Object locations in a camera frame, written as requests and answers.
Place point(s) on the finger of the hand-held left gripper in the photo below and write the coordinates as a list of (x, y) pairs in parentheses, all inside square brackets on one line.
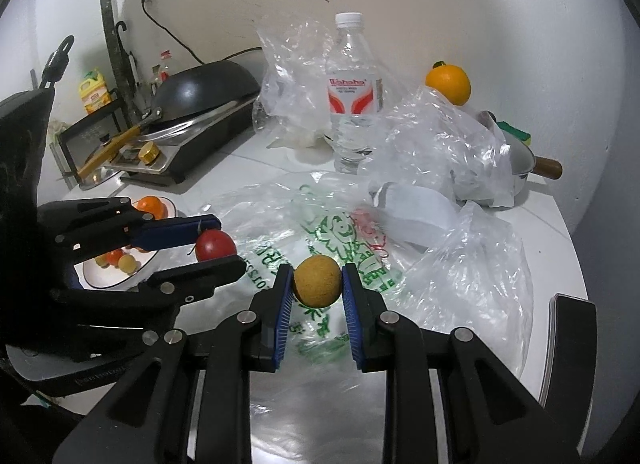
[(175, 231), (210, 274)]

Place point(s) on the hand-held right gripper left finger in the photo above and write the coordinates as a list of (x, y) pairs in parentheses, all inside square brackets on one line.
[(282, 316)]

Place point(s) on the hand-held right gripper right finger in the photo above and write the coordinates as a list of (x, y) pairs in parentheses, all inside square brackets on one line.
[(352, 316)]

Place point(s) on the red cherry tomato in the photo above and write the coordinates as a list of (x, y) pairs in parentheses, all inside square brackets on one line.
[(114, 256), (215, 245)]

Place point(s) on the tangerine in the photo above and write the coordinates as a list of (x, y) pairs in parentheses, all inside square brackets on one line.
[(150, 206)]

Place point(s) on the brown longan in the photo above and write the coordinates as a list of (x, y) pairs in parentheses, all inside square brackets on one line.
[(102, 259), (127, 263), (317, 280)]

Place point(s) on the white plate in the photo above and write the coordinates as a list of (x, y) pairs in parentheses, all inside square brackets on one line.
[(107, 280)]

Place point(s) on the green printed plastic bag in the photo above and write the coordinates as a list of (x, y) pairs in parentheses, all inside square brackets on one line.
[(340, 234)]

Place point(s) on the steel pot lid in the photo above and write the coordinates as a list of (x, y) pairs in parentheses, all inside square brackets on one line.
[(102, 180)]

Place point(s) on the brass stove knob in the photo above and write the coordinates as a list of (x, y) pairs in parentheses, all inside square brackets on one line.
[(147, 152)]

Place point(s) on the stainless steel gas stove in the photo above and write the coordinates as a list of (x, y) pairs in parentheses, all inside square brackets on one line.
[(205, 136)]

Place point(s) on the yellow detergent bottle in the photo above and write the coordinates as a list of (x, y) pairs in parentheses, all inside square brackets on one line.
[(95, 94)]

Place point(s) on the clear plastic bag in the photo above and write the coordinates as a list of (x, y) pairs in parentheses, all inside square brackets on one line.
[(290, 74), (480, 284), (440, 144)]

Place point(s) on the black wok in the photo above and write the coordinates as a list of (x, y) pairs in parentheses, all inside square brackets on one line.
[(205, 86)]

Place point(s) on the black umbrella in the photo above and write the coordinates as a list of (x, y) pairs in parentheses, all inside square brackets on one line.
[(127, 69)]

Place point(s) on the red capped sauce bottle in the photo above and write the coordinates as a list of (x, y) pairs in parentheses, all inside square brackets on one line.
[(165, 69)]

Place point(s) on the grey vertical pipe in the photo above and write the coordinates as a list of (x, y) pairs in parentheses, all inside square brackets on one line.
[(112, 19)]

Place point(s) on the black slab with silver rim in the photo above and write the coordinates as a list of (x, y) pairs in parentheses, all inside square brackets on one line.
[(570, 349)]

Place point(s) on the clear water bottle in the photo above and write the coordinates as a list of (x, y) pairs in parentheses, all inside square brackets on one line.
[(352, 94)]

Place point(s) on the yellow green sponge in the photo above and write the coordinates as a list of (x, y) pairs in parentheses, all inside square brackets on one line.
[(515, 131)]

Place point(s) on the large orange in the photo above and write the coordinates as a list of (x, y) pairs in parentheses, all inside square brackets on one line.
[(448, 84)]

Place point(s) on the grey refrigerator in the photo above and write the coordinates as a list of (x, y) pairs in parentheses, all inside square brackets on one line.
[(612, 244)]

